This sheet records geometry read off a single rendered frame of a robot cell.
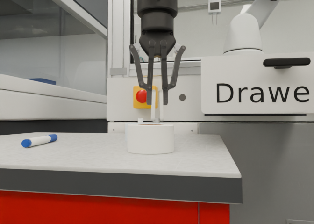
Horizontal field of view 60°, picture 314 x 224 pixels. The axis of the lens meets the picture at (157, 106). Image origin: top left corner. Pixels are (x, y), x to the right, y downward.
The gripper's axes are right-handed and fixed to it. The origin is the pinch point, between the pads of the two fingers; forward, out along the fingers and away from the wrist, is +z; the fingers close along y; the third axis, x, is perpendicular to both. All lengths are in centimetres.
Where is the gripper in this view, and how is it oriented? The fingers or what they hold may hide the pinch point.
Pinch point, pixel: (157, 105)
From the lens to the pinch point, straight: 61.5
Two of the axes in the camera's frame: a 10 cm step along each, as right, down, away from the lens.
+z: 0.0, 10.0, -0.4
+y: -10.0, -0.1, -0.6
